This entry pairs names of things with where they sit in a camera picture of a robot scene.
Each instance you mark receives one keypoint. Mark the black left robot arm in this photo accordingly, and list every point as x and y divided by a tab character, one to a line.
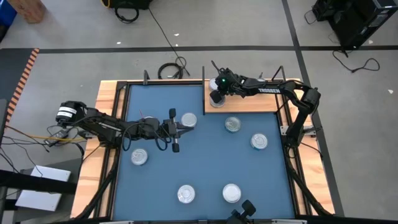
102	124

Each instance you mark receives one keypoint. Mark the black table frame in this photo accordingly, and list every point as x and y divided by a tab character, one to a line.
122	99

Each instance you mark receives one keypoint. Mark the wooden shelf board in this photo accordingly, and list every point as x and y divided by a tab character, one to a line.
248	105

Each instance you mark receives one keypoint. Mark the black blocky device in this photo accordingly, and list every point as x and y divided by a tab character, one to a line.
245	209

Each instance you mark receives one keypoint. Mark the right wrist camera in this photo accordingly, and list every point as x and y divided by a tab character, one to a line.
232	84

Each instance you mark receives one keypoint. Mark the black flat beam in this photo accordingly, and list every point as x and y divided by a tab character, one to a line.
37	183

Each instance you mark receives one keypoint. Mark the blue table mat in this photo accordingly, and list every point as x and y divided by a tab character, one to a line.
211	161

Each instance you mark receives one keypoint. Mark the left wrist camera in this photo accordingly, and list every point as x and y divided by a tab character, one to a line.
167	129

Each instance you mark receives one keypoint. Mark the blue bin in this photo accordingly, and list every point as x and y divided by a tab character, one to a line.
6	14

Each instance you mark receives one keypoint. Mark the dark mat with striped edge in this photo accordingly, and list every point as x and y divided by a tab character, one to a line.
12	71

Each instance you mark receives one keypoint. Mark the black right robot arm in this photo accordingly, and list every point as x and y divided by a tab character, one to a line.
269	90

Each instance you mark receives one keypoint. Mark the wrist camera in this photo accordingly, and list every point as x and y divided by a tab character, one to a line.
232	84
167	129

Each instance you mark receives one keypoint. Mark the black metal shelf frame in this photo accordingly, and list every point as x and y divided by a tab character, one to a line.
203	93

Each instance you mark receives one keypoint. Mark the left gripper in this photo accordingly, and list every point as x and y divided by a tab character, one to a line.
174	137

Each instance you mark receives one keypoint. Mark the black equipment case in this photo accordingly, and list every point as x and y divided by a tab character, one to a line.
130	3

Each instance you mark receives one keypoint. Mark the black power adapter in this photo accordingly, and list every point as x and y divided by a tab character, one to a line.
60	133

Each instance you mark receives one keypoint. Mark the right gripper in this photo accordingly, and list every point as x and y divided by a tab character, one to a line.
221	82

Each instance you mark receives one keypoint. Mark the cardboard box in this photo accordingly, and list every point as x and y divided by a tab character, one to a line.
29	11

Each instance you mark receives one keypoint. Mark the white panel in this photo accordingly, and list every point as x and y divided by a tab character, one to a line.
37	199

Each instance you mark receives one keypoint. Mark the blue fish print can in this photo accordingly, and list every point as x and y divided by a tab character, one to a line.
233	124

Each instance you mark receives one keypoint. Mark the black computer tower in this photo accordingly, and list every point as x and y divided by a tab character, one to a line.
362	23

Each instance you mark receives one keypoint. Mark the teal yellowfin tuna can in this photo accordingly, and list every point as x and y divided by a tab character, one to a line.
259	141

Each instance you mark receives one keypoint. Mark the white table bracket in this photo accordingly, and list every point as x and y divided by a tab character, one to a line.
289	221

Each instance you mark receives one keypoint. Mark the silver lid tuna can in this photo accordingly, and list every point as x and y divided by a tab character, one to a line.
139	156

